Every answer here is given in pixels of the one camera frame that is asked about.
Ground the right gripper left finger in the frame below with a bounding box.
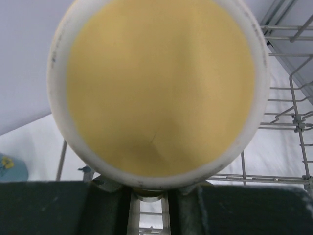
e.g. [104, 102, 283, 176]
[0, 181, 131, 235]

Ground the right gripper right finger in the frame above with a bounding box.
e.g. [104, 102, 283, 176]
[168, 186, 313, 235]

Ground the yellow mug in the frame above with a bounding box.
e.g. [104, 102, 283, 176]
[47, 0, 270, 191]

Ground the dark blue mug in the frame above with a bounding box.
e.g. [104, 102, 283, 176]
[0, 153, 29, 183]

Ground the grey wire dish rack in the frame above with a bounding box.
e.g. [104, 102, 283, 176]
[55, 0, 313, 235]

